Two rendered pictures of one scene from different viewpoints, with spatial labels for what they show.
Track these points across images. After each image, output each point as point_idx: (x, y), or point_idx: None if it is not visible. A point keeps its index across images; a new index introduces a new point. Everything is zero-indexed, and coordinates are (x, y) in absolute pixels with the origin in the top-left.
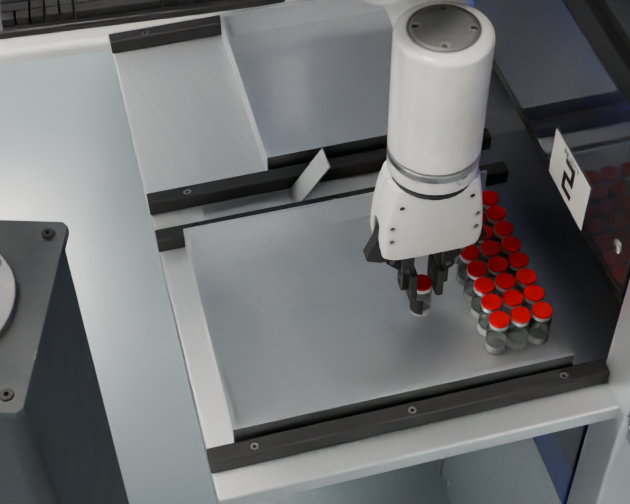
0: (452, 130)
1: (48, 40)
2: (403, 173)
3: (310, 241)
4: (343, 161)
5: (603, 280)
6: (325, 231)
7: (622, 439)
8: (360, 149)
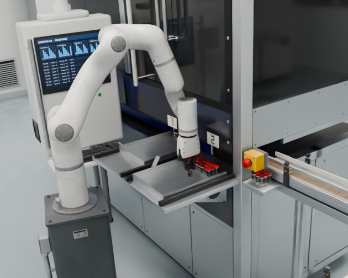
0: (193, 118)
1: None
2: (184, 132)
3: (160, 173)
4: (160, 160)
5: (225, 165)
6: (162, 171)
7: (242, 188)
8: (163, 158)
